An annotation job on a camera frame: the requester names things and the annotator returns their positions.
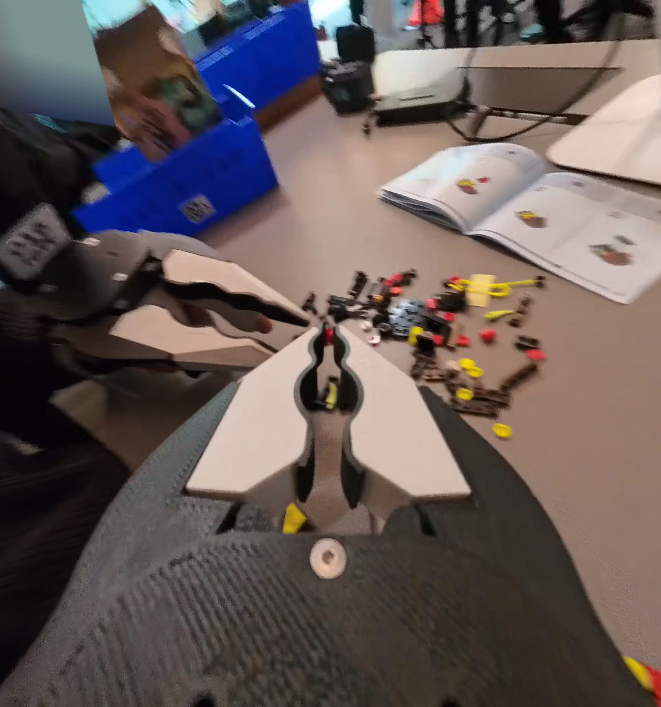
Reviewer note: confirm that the small red lego piece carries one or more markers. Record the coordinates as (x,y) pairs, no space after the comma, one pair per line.
(328,334)

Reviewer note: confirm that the pile of lego pieces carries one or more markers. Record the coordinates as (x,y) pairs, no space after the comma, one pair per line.
(452,301)

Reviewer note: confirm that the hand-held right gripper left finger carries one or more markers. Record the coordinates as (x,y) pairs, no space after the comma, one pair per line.
(242,442)

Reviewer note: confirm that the printed cardboard box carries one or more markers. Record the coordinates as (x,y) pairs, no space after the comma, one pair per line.
(153,94)

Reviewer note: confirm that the dark grey flat adapter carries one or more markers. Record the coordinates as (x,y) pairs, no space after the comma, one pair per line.
(419,108)

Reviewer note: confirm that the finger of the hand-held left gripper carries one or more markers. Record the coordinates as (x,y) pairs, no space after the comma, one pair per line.
(220,270)
(159,331)

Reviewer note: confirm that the white book stand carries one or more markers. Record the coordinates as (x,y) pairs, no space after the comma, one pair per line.
(629,138)

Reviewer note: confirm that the black power station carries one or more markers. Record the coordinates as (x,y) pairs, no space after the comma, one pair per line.
(347,88)
(355,44)

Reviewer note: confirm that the black red yellow lego assembly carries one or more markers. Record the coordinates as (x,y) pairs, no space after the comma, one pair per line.
(659,685)

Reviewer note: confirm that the yellow lego brick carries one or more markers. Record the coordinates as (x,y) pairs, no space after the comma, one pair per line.
(293,520)

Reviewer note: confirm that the person's left forearm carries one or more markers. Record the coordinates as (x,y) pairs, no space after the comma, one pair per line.
(15,375)

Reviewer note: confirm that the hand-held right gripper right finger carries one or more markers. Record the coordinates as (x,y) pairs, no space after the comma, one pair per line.
(408,442)

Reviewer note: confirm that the tagged blue plastic bin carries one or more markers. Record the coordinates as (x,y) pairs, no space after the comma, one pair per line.
(209,177)

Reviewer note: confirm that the open instruction booklet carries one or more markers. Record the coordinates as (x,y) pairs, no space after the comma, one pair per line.
(529,221)

